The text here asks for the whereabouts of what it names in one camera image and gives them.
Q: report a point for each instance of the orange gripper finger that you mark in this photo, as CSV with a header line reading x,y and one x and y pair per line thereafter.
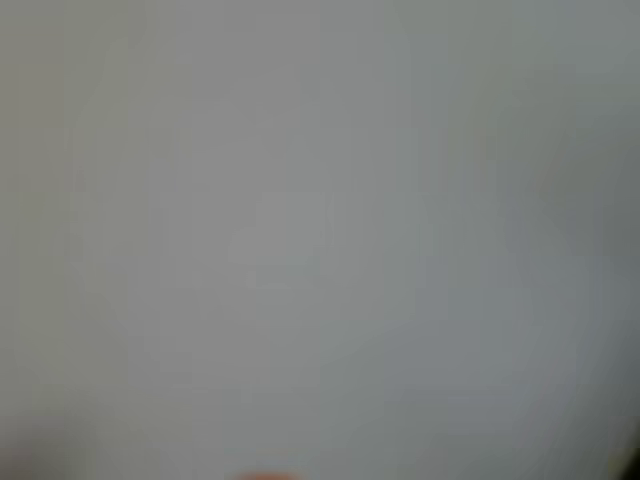
x,y
267,476

